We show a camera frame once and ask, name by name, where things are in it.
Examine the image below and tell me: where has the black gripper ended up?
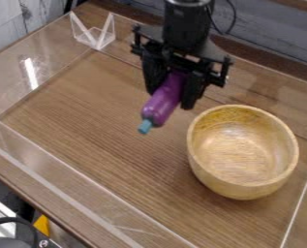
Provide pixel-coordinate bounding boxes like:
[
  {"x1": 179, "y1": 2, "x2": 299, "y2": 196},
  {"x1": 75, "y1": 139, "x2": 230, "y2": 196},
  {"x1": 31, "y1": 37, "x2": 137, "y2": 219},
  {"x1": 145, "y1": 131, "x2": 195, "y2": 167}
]
[{"x1": 131, "y1": 0, "x2": 234, "y2": 110}]

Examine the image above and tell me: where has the purple toy eggplant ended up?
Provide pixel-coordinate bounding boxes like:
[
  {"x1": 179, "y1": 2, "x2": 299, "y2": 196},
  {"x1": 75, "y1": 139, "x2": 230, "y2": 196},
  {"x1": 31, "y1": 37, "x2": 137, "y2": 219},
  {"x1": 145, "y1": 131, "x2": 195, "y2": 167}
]
[{"x1": 138, "y1": 71, "x2": 187, "y2": 134}]

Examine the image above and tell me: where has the brown wooden bowl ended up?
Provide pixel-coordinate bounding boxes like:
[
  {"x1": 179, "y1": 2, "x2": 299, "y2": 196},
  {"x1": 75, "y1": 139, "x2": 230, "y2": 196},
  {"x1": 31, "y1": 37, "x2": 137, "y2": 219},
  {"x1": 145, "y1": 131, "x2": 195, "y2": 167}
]
[{"x1": 187, "y1": 105, "x2": 299, "y2": 201}]

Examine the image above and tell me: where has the clear acrylic corner bracket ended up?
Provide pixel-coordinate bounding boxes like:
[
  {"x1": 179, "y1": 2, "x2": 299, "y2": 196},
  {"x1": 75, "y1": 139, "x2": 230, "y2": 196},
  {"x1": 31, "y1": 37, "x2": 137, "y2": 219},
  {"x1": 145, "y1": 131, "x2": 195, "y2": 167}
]
[{"x1": 69, "y1": 13, "x2": 115, "y2": 50}]

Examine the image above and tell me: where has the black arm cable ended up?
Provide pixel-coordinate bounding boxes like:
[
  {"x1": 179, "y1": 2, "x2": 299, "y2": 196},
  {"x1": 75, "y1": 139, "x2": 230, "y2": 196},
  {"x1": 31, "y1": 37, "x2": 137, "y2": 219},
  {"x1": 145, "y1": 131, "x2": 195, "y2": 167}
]
[{"x1": 205, "y1": 0, "x2": 239, "y2": 36}]

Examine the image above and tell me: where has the clear acrylic barrier wall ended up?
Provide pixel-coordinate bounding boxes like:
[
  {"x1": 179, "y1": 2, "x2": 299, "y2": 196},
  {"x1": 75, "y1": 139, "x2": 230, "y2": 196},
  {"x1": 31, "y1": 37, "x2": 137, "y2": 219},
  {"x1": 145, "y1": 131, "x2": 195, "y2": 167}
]
[{"x1": 0, "y1": 122, "x2": 197, "y2": 248}]

